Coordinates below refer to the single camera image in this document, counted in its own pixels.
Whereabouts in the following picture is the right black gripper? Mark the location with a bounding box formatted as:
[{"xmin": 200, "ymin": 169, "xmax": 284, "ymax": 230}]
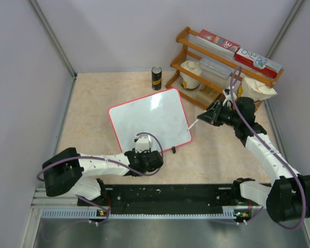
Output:
[{"xmin": 198, "ymin": 101, "xmax": 241, "ymax": 128}]

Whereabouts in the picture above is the pink framed whiteboard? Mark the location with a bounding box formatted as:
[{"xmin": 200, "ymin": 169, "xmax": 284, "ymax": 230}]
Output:
[{"xmin": 108, "ymin": 88, "xmax": 192, "ymax": 152}]

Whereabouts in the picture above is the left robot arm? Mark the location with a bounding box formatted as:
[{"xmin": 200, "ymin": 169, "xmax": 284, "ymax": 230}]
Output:
[{"xmin": 40, "ymin": 147, "xmax": 163, "ymax": 205}]

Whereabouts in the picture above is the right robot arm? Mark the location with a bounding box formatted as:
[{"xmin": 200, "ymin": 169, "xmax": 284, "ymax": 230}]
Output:
[{"xmin": 197, "ymin": 97, "xmax": 310, "ymax": 223}]

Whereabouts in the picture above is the brown cardboard packet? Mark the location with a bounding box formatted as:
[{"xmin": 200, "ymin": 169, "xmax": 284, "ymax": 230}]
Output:
[{"xmin": 196, "ymin": 85, "xmax": 221, "ymax": 106}]

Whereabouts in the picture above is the white jar on rack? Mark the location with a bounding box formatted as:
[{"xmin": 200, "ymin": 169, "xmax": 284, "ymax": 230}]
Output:
[{"xmin": 180, "ymin": 60, "xmax": 203, "ymax": 90}]

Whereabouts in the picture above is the wooden two tier rack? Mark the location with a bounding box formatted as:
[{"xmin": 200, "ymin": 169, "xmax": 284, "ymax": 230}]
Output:
[{"xmin": 165, "ymin": 27, "xmax": 284, "ymax": 109}]

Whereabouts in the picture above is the clear plastic box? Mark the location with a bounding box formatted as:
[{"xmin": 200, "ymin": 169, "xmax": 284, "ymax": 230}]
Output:
[{"xmin": 199, "ymin": 57, "xmax": 232, "ymax": 80}]

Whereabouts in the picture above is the cream cloth bag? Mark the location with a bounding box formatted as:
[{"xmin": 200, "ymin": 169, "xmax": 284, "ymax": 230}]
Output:
[{"xmin": 238, "ymin": 75, "xmax": 277, "ymax": 102}]

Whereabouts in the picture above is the black drink can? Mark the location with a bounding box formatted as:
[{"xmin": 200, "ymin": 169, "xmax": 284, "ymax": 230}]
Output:
[{"xmin": 151, "ymin": 67, "xmax": 162, "ymax": 90}]

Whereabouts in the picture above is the red white foil box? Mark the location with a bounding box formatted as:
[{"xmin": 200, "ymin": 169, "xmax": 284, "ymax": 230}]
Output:
[{"xmin": 235, "ymin": 48, "xmax": 282, "ymax": 79}]

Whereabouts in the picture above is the red box with 3D print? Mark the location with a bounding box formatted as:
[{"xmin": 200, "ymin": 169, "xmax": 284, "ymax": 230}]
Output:
[{"xmin": 196, "ymin": 29, "xmax": 241, "ymax": 59}]

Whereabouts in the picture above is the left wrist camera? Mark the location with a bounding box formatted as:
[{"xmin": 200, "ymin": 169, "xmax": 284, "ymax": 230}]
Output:
[{"xmin": 134, "ymin": 134, "xmax": 152, "ymax": 153}]

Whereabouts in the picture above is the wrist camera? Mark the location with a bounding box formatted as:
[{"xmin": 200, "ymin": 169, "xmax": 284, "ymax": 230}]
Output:
[
  {"xmin": 223, "ymin": 88, "xmax": 237, "ymax": 107},
  {"xmin": 134, "ymin": 134, "xmax": 152, "ymax": 153}
]

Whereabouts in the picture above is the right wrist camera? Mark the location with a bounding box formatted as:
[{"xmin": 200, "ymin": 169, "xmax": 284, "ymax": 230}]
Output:
[{"xmin": 223, "ymin": 88, "xmax": 237, "ymax": 107}]

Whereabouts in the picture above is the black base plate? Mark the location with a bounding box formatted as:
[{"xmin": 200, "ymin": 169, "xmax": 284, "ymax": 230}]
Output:
[{"xmin": 93, "ymin": 184, "xmax": 257, "ymax": 214}]

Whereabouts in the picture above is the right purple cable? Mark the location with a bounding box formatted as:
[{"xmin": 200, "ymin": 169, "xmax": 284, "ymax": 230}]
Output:
[{"xmin": 230, "ymin": 66, "xmax": 307, "ymax": 230}]

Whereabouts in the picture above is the purple cable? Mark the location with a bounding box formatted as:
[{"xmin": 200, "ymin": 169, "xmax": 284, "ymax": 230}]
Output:
[
  {"xmin": 230, "ymin": 66, "xmax": 307, "ymax": 230},
  {"xmin": 36, "ymin": 132, "xmax": 164, "ymax": 225}
]

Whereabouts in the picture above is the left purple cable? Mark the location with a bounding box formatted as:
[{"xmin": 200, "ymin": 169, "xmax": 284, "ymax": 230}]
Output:
[{"xmin": 36, "ymin": 132, "xmax": 164, "ymax": 225}]

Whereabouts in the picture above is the grey cable duct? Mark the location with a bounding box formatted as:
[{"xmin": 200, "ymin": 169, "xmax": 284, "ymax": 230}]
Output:
[{"xmin": 41, "ymin": 207, "xmax": 251, "ymax": 220}]

